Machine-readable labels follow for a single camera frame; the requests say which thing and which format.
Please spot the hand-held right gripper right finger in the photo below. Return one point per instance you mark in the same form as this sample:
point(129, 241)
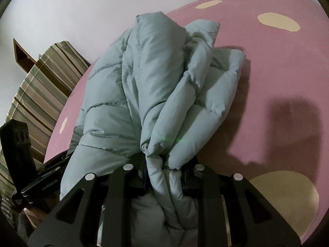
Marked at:
point(191, 182)

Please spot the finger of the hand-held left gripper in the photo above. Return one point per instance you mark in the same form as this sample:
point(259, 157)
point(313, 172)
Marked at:
point(55, 160)

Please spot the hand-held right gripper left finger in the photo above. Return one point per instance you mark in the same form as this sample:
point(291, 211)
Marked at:
point(136, 182)

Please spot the light green puffer jacket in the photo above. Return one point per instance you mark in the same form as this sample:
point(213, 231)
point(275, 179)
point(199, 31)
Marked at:
point(144, 87)

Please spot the person's left hand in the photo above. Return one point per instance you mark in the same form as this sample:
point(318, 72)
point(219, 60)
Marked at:
point(36, 217)

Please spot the striped cloth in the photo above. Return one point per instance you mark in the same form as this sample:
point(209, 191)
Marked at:
point(43, 87)

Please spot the pink polka dot bedsheet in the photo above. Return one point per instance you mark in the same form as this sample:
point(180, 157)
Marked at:
point(270, 69)

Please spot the brown wooden frame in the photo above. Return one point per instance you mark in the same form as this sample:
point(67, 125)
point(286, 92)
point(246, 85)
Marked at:
point(22, 55)

